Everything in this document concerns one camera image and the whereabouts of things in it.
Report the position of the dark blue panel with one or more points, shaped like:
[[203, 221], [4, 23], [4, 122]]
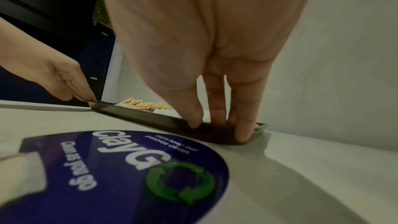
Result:
[[93, 65]]

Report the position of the person's left hand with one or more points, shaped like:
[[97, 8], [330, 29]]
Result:
[[62, 75]]

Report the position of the person's left forearm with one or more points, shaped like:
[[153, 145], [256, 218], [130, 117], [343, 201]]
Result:
[[18, 46]]

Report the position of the white tray liner orange print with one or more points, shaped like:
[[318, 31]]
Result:
[[146, 106]]

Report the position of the round blue table sticker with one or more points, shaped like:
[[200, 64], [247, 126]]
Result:
[[124, 181]]

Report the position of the person's right hand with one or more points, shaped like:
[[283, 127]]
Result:
[[192, 33]]

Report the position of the white paper napkin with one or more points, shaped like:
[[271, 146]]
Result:
[[21, 176]]

